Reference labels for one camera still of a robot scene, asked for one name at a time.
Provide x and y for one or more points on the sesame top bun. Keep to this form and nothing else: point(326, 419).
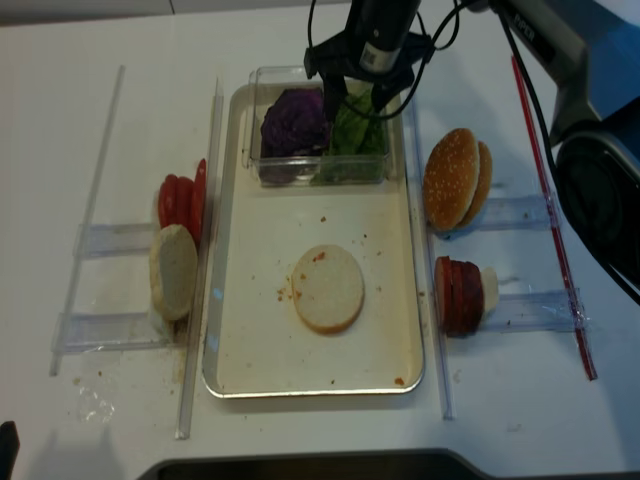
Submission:
point(450, 179)

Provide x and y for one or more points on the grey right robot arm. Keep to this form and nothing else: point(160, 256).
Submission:
point(591, 144)

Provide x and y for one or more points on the red plastic rail strip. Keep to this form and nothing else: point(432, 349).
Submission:
point(575, 305)

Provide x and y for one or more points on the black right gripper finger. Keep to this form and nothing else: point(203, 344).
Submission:
point(335, 92)
point(382, 94)

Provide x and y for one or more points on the red tomato slices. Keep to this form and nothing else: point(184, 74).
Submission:
point(181, 201)

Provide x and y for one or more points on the green lettuce in container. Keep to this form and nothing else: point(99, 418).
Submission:
point(350, 169)

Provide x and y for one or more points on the clear outer left rail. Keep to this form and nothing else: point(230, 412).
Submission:
point(60, 336)

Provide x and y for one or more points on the clear upper left track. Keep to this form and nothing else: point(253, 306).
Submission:
point(101, 241)

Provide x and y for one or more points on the clear lower left track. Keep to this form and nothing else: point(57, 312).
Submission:
point(84, 333)

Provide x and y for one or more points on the cream metal tray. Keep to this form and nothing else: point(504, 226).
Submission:
point(255, 344)

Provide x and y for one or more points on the clear plastic vegetable container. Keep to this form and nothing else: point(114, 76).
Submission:
point(265, 86)

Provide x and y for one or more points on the black left gripper tip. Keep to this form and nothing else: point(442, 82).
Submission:
point(9, 448)

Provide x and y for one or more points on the clear long rail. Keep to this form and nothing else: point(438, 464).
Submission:
point(424, 259)
point(184, 419)

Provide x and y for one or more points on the white bun halves stack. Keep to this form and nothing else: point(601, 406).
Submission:
point(173, 263)

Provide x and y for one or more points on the white lower pusher block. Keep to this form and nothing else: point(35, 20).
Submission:
point(490, 290)

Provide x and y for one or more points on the clear long right rail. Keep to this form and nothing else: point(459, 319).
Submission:
point(424, 259)

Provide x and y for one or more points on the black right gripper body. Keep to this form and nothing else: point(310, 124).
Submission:
point(376, 46)

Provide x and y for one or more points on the green lettuce leaf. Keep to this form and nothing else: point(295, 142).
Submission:
point(353, 134)

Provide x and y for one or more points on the clear long left rail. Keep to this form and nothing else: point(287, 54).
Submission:
point(184, 419)

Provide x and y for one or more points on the clear track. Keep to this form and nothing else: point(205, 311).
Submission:
point(101, 241)
point(84, 333)
point(532, 212)
point(558, 311)

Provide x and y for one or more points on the bottom bun on tray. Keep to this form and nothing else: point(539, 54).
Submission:
point(328, 289)

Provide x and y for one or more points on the clear upper right track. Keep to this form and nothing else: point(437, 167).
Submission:
point(532, 212)

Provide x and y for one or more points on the purple cabbage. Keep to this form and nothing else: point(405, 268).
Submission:
point(295, 125)

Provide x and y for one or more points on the plain brown bun half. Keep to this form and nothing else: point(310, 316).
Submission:
point(483, 185)

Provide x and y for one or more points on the clear lower right track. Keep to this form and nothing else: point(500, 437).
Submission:
point(558, 311)

